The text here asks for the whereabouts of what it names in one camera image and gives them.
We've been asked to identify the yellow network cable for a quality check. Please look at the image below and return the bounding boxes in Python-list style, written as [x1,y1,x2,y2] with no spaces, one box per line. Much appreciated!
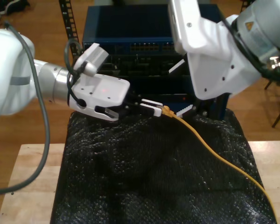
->
[161,105,278,224]

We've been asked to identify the black open rack frame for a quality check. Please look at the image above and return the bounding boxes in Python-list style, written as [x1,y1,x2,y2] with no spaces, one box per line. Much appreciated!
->
[58,0,249,103]

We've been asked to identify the short black camera cable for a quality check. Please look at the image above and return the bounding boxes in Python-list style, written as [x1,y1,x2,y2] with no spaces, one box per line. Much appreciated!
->
[64,38,87,107]

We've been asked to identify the black rack server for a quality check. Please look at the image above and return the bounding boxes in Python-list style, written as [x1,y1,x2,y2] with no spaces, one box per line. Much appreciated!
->
[100,54,189,77]

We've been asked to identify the blue flat base box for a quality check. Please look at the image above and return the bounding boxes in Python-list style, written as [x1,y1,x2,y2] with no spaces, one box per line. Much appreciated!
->
[210,100,231,121]

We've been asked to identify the blue network switch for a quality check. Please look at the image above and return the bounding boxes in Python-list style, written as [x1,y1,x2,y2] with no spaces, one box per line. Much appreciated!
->
[82,5,226,56]

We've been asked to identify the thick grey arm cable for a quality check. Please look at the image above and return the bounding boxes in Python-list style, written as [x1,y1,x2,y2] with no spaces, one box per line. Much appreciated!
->
[0,20,51,196]

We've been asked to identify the black sneaker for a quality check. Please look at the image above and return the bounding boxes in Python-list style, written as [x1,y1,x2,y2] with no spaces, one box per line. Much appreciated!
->
[0,0,30,15]

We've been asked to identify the black bubble mat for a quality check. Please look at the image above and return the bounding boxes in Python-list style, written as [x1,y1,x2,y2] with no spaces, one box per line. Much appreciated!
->
[50,111,278,224]

